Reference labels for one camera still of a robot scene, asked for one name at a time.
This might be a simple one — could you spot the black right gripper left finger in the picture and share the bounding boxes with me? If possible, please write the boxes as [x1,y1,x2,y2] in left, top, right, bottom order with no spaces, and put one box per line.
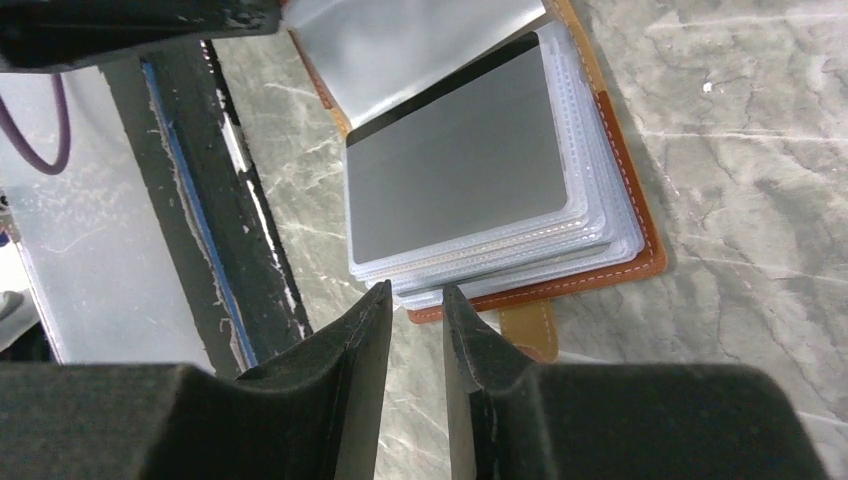
[1,281,393,479]

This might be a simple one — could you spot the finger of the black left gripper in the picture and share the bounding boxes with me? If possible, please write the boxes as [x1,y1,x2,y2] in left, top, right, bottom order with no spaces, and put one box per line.
[1,0,282,73]

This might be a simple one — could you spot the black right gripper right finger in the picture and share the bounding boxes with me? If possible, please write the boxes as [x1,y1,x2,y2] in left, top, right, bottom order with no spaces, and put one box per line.
[443,286,827,479]

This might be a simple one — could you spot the grey card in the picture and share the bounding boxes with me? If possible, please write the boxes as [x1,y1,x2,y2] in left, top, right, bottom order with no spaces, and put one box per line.
[345,33,568,267]

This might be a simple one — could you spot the brown leather card holder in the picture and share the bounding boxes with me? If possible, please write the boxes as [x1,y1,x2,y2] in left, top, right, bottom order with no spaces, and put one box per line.
[282,1,668,362]

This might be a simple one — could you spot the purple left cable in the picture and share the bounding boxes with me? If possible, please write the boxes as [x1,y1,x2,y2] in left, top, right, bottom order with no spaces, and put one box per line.
[0,72,73,177]

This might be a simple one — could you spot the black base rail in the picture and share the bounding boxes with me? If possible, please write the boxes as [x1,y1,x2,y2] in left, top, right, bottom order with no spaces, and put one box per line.
[100,40,312,378]

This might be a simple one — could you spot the aluminium frame rail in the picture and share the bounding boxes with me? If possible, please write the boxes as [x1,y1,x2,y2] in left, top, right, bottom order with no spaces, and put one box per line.
[1,67,211,369]

